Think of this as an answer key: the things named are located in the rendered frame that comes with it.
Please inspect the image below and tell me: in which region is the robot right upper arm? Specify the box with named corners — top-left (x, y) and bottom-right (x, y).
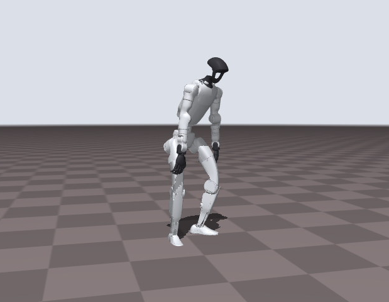
top-left (179, 84), bottom-right (199, 123)

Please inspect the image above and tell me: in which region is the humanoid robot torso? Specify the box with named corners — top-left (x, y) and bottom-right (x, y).
top-left (173, 79), bottom-right (218, 148)

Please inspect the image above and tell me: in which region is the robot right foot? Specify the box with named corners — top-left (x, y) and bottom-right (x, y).
top-left (167, 233), bottom-right (183, 246)

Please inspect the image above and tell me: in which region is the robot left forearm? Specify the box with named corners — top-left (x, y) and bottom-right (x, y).
top-left (211, 122), bottom-right (221, 147)

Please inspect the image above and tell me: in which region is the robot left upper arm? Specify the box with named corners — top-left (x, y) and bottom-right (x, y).
top-left (209, 87), bottom-right (222, 124)

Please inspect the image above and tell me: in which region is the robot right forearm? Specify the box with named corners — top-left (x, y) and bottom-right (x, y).
top-left (177, 113), bottom-right (190, 152)

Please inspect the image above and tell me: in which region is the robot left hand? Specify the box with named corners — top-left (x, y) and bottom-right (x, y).
top-left (212, 142), bottom-right (220, 163)

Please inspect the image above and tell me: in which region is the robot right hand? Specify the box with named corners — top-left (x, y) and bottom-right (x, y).
top-left (170, 144), bottom-right (186, 175)

